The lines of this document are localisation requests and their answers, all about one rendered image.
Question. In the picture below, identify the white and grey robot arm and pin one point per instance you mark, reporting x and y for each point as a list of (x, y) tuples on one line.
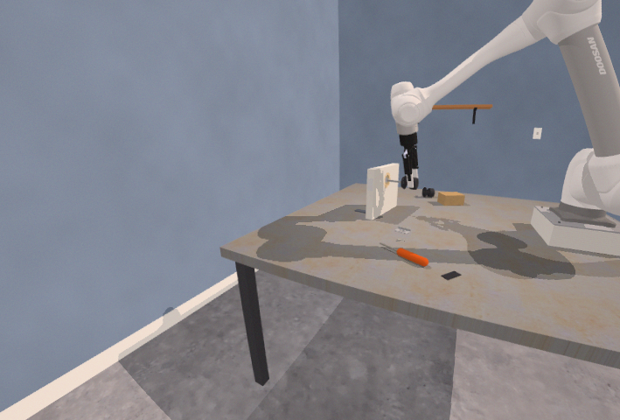
[(573, 25)]

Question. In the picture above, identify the orange-handled screwdriver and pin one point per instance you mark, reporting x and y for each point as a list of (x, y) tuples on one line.
[(409, 255)]

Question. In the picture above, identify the tan cardboard box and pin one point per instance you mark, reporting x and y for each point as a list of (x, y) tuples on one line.
[(451, 198)]

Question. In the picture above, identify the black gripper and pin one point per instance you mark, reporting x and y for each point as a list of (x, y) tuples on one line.
[(410, 160)]

